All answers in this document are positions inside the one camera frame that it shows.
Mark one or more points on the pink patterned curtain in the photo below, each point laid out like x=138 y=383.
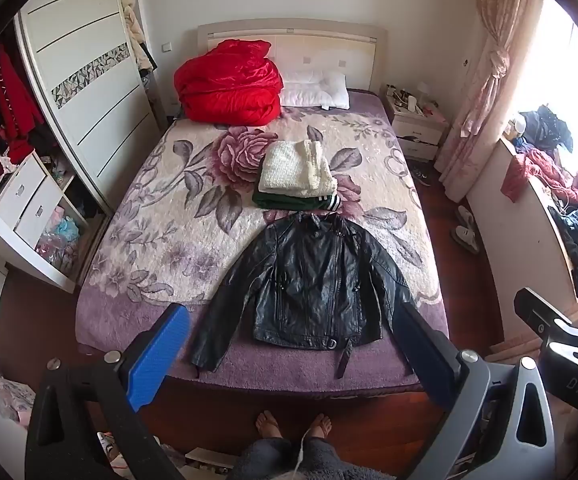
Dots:
x=494 y=85

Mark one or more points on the person's grey pants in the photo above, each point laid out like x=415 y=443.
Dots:
x=269 y=460

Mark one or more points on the green garment with striped cuffs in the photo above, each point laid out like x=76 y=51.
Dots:
x=279 y=202

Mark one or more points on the person's left foot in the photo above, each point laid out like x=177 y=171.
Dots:
x=268 y=427

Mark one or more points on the white wall switch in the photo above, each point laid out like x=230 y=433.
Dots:
x=167 y=46

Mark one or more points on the beige bed headboard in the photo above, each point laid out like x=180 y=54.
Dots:
x=319 y=45

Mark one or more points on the white nightstand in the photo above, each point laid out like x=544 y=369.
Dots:
x=416 y=127

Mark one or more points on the white window bench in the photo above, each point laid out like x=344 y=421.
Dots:
x=519 y=230

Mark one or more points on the red coat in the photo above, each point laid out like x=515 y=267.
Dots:
x=11 y=100

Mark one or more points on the floral bed blanket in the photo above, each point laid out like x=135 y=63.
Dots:
x=169 y=220

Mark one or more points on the cream knitted sweater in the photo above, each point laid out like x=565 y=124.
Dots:
x=294 y=170

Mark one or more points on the pink and blue folded clothes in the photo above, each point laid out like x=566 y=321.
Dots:
x=59 y=240

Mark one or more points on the person's foot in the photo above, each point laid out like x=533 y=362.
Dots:
x=319 y=426
x=268 y=427

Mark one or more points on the person's right foot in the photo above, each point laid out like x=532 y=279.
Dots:
x=319 y=426

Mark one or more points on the white pillow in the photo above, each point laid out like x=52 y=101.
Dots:
x=314 y=90

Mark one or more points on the white wardrobe sliding door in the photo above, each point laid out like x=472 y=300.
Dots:
x=94 y=110

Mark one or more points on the pink floral cloth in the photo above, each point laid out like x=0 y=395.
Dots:
x=11 y=400

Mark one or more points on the beige hanging garment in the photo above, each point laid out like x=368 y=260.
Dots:
x=136 y=35

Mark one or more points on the red quilt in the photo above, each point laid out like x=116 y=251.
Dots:
x=229 y=85

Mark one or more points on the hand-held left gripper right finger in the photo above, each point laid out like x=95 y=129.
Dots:
x=431 y=360

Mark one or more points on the dark shoes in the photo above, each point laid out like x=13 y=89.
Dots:
x=421 y=175

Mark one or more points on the black leather jacket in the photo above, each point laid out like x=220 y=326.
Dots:
x=314 y=285

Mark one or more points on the white wardrobe drawer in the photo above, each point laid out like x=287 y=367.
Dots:
x=36 y=212
x=19 y=187

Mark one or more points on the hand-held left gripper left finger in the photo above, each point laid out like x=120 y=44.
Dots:
x=159 y=355

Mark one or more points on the pile of mixed clothes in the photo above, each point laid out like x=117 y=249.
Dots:
x=559 y=175

